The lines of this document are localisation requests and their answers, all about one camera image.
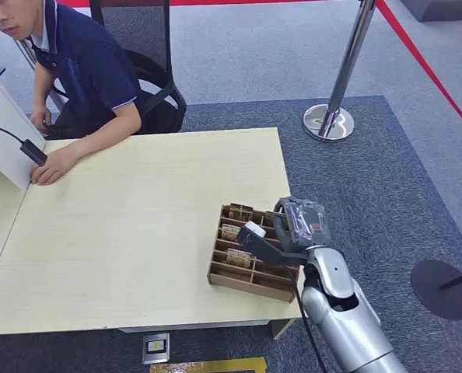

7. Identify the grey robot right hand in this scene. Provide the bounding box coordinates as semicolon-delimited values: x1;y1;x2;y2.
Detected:
273;196;332;254

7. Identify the brown patterned card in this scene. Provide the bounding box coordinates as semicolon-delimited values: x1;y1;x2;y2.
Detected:
226;248;252;269
263;210;283;228
221;224;242;242
228;202;255;221

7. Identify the wooden slotted card holder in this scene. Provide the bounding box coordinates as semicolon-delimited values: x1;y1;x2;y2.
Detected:
206;202;301;304

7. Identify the person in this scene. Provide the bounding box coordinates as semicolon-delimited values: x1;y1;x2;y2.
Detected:
0;0;187;187

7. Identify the person's left hand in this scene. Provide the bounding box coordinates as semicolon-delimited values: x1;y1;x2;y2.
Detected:
30;146;81;187

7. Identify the person's hand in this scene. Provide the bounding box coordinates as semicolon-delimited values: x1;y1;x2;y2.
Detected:
30;146;81;187
31;105;53;133

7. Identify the person's right hand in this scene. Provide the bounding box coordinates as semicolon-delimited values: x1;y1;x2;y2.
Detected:
31;105;53;133

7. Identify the dark blue floor rug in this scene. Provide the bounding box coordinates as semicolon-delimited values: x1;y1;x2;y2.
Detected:
0;95;462;373

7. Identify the yellow floor tape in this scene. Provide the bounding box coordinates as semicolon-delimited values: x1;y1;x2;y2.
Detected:
149;356;268;373

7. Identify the black stanchion with round base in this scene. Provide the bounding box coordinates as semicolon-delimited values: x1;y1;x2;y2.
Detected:
410;258;462;322

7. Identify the red barrier belt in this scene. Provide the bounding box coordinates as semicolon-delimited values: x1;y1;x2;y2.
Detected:
374;0;462;142

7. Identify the metal floor socket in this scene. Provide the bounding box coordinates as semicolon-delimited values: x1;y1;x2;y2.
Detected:
141;333;171;366

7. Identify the black office chair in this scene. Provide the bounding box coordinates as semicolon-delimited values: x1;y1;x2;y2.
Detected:
89;0;188;136

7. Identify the dark grey platform block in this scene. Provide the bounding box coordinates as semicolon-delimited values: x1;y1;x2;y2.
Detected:
400;0;462;23

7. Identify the white monitor back panel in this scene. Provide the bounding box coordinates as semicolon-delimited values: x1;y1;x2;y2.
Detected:
0;81;47;192

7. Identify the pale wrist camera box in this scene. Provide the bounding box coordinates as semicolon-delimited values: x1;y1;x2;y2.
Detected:
245;221;268;239

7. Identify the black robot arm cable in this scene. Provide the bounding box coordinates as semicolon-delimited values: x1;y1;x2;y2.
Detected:
288;267;329;373

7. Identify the chrome stanchion post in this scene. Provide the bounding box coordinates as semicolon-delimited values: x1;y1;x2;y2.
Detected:
302;0;376;144

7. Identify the black cable adapter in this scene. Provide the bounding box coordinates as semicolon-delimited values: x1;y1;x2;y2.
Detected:
19;138;49;168

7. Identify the black thin cable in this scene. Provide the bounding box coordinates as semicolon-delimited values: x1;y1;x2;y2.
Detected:
0;120;24;145

